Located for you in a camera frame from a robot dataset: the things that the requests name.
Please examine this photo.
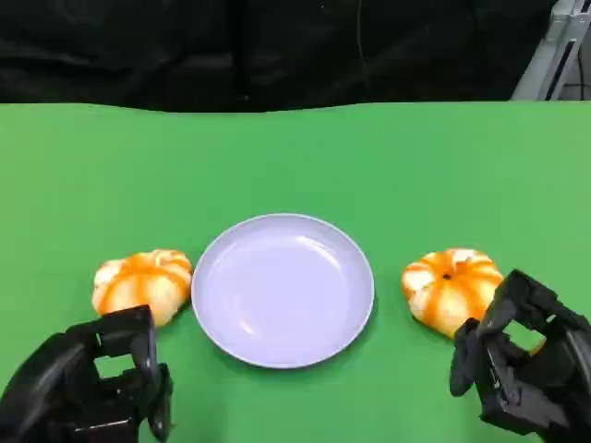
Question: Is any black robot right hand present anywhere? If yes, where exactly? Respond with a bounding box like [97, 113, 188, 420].
[450, 269, 591, 443]

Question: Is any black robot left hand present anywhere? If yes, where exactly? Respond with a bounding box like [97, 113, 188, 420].
[0, 304, 175, 443]

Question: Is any orange white toy bread roll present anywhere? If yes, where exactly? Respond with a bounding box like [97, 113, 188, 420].
[400, 247, 546, 356]
[91, 248, 193, 328]

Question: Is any lilac plate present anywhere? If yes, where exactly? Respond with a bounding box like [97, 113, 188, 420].
[190, 212, 376, 369]

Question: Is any black backdrop curtain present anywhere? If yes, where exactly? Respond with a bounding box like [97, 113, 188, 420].
[0, 0, 562, 114]

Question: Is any grey metal frame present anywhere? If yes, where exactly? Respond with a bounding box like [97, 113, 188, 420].
[510, 0, 591, 102]

